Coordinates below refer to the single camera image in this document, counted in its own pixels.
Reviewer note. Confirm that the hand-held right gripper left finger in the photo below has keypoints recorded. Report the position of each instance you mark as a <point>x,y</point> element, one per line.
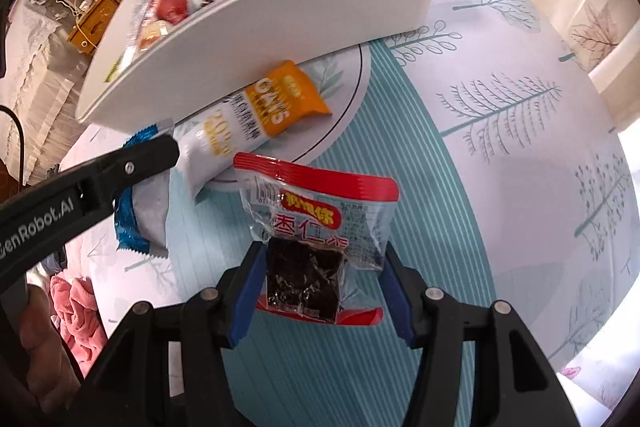
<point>245,302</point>

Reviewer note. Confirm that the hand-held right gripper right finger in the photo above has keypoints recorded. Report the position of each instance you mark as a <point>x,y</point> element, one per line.
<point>397,307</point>

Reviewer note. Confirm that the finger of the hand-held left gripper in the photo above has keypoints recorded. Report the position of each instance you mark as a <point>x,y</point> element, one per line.
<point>135,162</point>

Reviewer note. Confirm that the small blue snack packet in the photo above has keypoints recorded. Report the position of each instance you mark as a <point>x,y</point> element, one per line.
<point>145,212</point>

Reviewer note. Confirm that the red-trimmed dark date packet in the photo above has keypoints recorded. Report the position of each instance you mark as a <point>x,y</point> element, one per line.
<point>320,207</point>

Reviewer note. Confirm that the orange and white oat bar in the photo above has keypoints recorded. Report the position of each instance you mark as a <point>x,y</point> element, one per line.
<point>260,112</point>

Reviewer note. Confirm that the red and white snack bag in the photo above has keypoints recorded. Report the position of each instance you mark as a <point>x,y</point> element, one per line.
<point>165,2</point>

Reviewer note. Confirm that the white plastic bin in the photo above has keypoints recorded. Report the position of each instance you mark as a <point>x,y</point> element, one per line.
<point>250,37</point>

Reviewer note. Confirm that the person's left hand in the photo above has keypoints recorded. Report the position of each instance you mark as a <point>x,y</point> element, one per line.
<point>45,347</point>

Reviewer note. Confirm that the crumpled pink cloth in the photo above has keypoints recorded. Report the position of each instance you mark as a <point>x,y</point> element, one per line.
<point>75,312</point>

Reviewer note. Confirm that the cabinet with lace cover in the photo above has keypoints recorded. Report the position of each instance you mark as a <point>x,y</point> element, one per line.
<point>40,72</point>

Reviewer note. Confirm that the tree print tablecloth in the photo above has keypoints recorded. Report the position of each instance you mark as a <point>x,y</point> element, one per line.
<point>500,207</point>

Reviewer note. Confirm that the leaf print curtain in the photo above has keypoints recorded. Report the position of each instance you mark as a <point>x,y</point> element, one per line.
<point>590,27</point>

